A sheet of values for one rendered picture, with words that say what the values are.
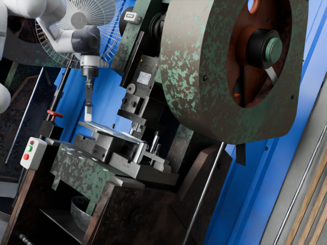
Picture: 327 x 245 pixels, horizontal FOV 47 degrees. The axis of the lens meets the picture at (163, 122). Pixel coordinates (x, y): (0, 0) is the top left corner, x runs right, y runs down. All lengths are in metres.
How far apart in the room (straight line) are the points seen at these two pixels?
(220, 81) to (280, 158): 1.34
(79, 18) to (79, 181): 1.10
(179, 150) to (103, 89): 2.00
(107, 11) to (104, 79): 1.40
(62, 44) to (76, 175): 0.56
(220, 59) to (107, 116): 2.36
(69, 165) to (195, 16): 0.87
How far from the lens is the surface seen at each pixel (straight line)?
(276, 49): 1.56
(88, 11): 2.47
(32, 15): 1.31
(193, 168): 1.87
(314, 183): 2.42
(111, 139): 1.66
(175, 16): 1.33
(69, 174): 1.73
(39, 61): 2.94
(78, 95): 3.95
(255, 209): 2.67
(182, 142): 1.85
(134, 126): 1.79
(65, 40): 1.65
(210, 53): 1.29
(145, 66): 1.77
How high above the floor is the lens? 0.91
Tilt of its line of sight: level
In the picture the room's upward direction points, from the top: 21 degrees clockwise
